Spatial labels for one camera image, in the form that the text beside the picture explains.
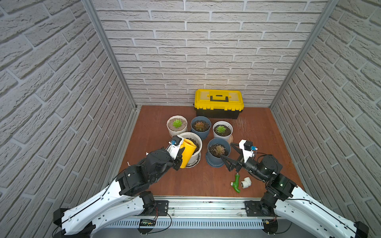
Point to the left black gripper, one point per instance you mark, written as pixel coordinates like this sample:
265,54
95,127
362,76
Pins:
178,160

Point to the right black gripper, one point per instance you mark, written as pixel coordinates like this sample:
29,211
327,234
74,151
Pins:
233,163

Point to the blue-grey plant pot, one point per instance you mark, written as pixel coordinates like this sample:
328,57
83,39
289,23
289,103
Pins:
209,156
202,135

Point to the yellow watering can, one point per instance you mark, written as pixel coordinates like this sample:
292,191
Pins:
187,150

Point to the small white ribbed pot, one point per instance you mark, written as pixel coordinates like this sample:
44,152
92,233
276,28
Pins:
227,135

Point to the large white round pot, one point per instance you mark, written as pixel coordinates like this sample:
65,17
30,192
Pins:
197,141

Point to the cream faceted pot clay soil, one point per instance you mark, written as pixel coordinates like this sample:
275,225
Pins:
173,131

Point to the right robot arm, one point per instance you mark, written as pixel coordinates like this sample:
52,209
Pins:
287,200

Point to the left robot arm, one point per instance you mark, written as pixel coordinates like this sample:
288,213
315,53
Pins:
127,195

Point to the white pipe elbow fitting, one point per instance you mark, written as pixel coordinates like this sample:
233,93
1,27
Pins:
246,183

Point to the pink-green succulent front blue pot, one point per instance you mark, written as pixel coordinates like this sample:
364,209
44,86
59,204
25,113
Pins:
219,150

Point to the green succulent small white pot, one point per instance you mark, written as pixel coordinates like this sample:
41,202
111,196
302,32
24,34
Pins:
221,129

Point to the bright green succulent cream pot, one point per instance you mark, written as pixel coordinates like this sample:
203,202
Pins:
177,123

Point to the reddish succulent back blue pot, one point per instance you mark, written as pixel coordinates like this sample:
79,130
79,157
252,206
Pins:
201,126

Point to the white saucer large pot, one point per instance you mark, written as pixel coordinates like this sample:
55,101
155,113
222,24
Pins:
192,164

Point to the blue saucer front pot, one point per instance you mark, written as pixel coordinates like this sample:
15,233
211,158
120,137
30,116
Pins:
216,166

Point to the yellow black toolbox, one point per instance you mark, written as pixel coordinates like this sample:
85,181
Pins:
219,104

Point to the left small controller board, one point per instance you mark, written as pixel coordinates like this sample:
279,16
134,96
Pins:
146,226

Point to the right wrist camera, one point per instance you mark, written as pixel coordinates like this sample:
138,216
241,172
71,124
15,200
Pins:
248,150

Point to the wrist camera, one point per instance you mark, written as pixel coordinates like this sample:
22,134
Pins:
248,150
174,146

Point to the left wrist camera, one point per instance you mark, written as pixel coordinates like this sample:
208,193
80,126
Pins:
174,146

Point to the green hose nozzle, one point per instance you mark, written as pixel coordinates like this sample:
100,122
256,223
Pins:
236,183

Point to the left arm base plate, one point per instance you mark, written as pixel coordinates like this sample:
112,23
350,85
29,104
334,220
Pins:
160,209

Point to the aluminium front rail frame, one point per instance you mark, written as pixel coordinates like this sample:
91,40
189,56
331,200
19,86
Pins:
198,213

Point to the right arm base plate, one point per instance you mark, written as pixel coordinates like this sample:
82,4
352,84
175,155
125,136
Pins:
257,209

